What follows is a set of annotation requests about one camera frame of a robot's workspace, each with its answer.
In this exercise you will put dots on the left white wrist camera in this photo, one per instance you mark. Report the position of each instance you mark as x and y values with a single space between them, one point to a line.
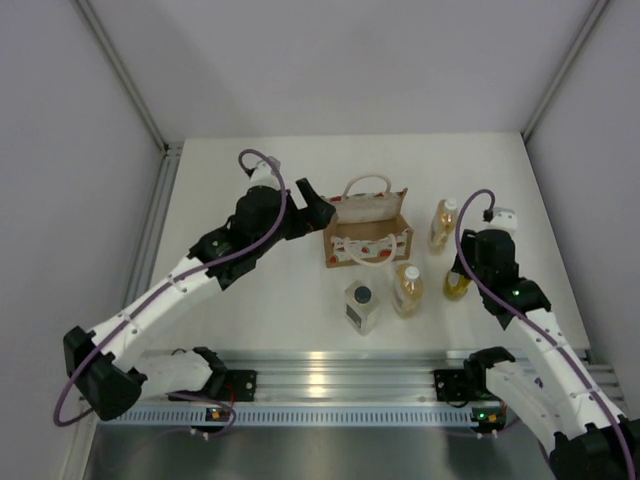
265 174

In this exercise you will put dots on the red cap yellow bottle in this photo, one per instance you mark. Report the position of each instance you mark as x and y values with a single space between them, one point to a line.
455 285

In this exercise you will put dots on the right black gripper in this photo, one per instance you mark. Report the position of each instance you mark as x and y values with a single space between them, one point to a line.
469 244

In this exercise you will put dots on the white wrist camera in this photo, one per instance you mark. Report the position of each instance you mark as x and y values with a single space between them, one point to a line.
499 218
265 174

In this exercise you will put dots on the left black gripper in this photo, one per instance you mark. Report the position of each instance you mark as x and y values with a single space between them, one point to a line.
314 217

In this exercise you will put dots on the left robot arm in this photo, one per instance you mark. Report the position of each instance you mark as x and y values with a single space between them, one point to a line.
106 365

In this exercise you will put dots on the white cap amber bottle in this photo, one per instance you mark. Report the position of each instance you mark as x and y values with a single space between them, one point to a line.
442 225
407 290

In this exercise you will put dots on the aluminium frame post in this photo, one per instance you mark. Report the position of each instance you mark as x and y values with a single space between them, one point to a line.
89 16
594 16

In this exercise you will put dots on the grey slotted cable duct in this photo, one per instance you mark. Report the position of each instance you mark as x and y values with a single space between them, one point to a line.
253 415

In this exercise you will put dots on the burlap watermelon canvas bag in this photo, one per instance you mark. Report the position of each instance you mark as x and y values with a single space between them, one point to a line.
367 229

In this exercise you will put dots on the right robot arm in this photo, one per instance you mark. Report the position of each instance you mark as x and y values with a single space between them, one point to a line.
583 433

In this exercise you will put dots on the grey cap clear bottle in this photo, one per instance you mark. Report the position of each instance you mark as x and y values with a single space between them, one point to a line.
361 307

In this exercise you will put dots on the right aluminium frame post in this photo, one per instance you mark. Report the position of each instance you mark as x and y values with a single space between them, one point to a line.
594 16

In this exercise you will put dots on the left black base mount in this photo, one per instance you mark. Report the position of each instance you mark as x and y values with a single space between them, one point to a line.
225 386

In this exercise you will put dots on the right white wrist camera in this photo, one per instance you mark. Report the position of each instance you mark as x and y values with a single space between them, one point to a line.
499 218

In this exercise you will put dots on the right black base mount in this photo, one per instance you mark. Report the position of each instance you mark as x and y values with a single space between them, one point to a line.
455 389

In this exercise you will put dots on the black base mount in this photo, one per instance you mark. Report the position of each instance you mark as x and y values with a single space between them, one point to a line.
225 386
455 389

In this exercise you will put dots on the left aluminium frame post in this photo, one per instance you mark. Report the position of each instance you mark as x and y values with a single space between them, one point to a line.
89 16

